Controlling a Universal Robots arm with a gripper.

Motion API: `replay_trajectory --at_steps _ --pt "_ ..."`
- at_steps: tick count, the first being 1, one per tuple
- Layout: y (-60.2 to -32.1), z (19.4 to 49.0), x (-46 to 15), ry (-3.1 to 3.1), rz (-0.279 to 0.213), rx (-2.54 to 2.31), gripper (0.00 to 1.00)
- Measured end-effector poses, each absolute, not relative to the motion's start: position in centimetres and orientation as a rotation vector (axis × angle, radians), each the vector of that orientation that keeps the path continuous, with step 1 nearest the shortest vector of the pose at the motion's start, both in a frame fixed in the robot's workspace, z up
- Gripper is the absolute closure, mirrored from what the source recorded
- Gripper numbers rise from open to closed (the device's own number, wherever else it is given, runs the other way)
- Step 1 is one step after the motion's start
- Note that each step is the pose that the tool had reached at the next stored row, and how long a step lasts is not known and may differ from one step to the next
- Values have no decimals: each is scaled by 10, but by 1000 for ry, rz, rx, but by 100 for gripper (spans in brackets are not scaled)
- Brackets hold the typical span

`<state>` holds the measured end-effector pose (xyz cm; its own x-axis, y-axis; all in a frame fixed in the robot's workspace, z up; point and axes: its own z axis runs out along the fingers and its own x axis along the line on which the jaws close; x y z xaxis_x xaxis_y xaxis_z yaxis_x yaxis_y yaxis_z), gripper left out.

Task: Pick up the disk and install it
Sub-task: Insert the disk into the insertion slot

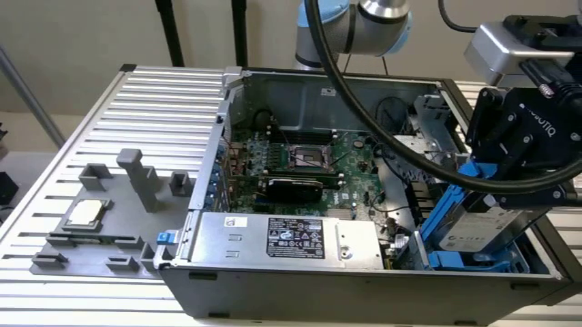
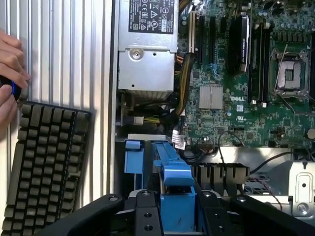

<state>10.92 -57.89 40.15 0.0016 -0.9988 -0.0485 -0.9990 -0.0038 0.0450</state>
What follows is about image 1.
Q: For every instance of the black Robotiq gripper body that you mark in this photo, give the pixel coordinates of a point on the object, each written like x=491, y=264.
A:
x=531, y=146

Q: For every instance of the hard disk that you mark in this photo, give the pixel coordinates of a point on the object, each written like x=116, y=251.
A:
x=482, y=225

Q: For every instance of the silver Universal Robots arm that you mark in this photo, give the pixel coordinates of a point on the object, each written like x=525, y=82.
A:
x=363, y=30

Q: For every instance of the blue disk bay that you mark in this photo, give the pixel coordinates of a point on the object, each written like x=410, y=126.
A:
x=509, y=264

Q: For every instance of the metal drive cage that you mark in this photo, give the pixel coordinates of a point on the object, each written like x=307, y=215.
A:
x=427, y=109

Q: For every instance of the black plastic fan shroud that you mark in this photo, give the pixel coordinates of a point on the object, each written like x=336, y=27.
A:
x=422, y=204

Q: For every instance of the green motherboard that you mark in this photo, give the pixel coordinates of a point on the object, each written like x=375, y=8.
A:
x=354, y=170

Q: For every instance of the CPU socket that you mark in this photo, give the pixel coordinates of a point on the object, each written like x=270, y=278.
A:
x=311, y=158

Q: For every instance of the black graphics card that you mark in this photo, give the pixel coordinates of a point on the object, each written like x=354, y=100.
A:
x=295, y=190

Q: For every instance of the open black PC case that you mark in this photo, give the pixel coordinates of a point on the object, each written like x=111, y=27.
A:
x=318, y=296

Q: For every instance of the black tripod leg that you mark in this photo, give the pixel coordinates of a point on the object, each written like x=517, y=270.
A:
x=169, y=34
x=240, y=34

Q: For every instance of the silver power supply unit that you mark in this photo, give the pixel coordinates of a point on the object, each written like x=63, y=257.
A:
x=254, y=245

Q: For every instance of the blue power supply latch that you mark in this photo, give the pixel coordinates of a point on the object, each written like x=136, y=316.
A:
x=164, y=237

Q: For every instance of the grey parts rack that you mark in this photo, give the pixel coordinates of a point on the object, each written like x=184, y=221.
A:
x=123, y=235

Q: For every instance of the silver CPU chip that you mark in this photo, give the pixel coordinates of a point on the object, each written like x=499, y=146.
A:
x=87, y=213

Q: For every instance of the green RAM stick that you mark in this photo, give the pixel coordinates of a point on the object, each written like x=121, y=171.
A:
x=91, y=240

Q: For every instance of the grey metal pole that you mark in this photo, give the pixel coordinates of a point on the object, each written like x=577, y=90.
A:
x=27, y=92

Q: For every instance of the small black box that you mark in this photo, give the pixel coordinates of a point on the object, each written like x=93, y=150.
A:
x=7, y=189

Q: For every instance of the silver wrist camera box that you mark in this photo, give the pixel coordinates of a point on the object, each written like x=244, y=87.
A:
x=499, y=51

